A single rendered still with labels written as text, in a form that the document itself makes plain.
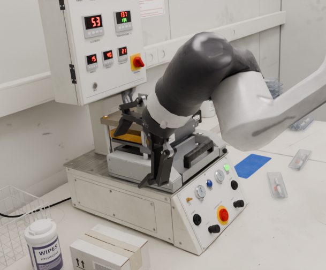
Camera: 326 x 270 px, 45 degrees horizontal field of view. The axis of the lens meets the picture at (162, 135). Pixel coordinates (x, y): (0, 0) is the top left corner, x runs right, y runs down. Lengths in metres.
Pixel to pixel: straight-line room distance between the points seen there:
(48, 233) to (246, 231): 0.59
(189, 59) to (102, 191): 0.80
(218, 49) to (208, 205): 0.71
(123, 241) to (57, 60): 0.59
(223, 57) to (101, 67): 0.74
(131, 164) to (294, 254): 0.53
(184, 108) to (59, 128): 1.04
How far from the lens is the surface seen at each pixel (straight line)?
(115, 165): 1.24
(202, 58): 0.59
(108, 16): 1.32
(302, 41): 3.61
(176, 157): 1.24
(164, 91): 0.66
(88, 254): 1.10
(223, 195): 1.31
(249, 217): 1.35
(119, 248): 1.10
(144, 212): 1.23
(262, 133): 0.63
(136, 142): 1.23
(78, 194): 1.43
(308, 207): 1.43
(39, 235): 1.13
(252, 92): 0.64
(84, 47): 1.24
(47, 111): 1.60
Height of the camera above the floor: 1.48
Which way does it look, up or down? 21 degrees down
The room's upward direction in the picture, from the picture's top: 5 degrees counter-clockwise
